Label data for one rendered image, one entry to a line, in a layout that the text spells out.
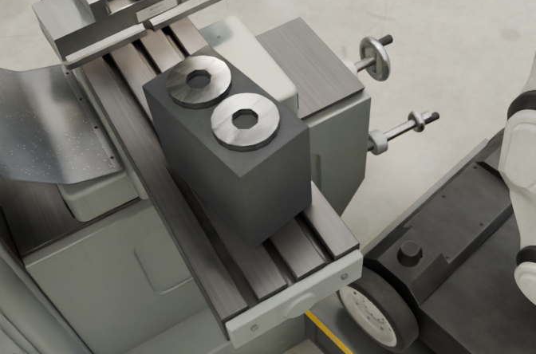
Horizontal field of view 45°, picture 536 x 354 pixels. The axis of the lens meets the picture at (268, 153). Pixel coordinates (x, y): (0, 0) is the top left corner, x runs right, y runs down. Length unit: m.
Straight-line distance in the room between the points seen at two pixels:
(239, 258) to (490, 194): 0.70
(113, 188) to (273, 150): 0.48
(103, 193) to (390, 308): 0.59
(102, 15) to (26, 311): 0.58
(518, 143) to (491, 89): 1.47
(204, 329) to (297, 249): 0.83
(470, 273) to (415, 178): 0.85
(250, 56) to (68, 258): 0.55
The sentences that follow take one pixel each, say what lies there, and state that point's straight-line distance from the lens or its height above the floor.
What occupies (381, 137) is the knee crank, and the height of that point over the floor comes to 0.56.
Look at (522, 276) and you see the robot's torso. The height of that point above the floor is 0.69.
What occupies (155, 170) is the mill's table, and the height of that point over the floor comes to 0.96.
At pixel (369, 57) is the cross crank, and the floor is 0.67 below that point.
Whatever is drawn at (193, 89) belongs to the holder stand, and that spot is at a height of 1.16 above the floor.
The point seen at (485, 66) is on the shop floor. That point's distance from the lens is 2.58.
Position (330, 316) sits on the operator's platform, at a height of 0.40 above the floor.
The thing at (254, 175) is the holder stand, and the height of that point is 1.13.
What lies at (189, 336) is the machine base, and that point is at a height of 0.20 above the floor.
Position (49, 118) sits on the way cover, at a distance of 1.28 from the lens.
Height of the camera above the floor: 1.80
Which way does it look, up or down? 53 degrees down
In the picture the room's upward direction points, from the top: 7 degrees counter-clockwise
